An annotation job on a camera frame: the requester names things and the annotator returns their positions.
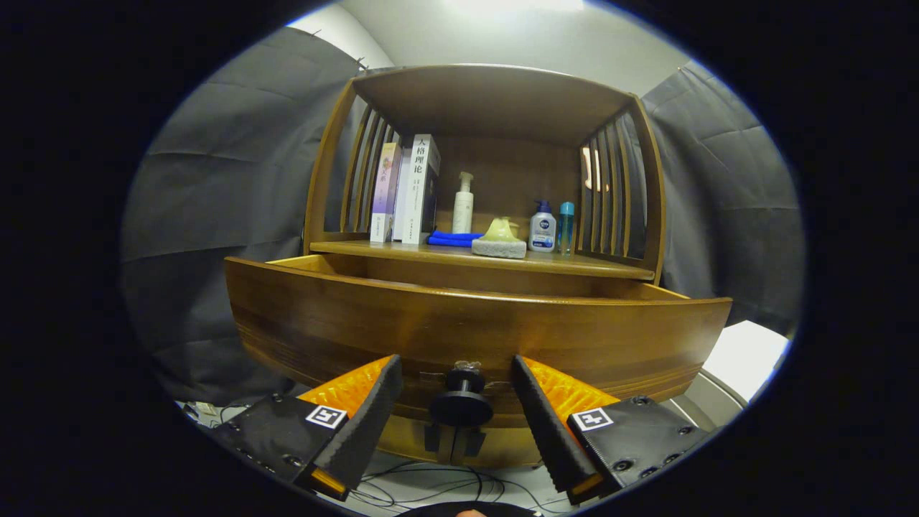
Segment wooden drawer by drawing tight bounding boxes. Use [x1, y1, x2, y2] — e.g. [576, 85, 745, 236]
[225, 253, 733, 432]

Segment black floor cables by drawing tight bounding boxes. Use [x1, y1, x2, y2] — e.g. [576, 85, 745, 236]
[350, 460, 569, 515]

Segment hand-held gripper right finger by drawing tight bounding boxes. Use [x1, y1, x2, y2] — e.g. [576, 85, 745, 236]
[510, 354, 713, 506]

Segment wooden cabinet door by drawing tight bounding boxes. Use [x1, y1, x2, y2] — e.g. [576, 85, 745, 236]
[454, 424, 546, 469]
[377, 415, 454, 465]

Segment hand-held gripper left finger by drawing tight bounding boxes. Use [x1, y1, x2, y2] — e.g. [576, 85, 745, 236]
[208, 354, 404, 502]

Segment grey sponge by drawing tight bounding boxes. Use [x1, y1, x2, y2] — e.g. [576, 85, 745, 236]
[471, 238, 528, 260]

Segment blue folded cloth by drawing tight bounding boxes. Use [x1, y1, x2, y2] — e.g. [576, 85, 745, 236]
[427, 230, 483, 248]

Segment clear bottle with blue cap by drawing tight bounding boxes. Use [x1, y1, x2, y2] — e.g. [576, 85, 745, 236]
[529, 200, 558, 253]

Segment thin white book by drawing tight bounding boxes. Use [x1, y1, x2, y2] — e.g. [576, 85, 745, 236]
[393, 147, 414, 241]

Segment black drawer knob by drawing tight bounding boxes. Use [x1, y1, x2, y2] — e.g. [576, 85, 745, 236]
[429, 368, 495, 428]

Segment thick white and black book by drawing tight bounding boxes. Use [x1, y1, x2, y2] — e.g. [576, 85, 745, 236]
[402, 134, 441, 245]

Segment purple book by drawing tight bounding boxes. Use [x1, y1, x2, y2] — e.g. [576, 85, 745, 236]
[370, 142, 402, 243]

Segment black backdrop cloth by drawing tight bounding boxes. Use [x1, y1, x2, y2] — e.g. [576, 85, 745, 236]
[118, 27, 805, 406]

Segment white flat panel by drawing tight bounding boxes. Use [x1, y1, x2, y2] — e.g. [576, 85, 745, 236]
[700, 321, 790, 403]

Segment wooden cabinet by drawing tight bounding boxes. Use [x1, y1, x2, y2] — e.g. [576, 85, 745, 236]
[303, 63, 667, 469]

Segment white pump bottle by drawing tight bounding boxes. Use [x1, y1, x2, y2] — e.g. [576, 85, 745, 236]
[452, 172, 475, 234]

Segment wooden countertop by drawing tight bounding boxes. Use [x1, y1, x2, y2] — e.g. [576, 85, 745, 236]
[309, 239, 656, 281]

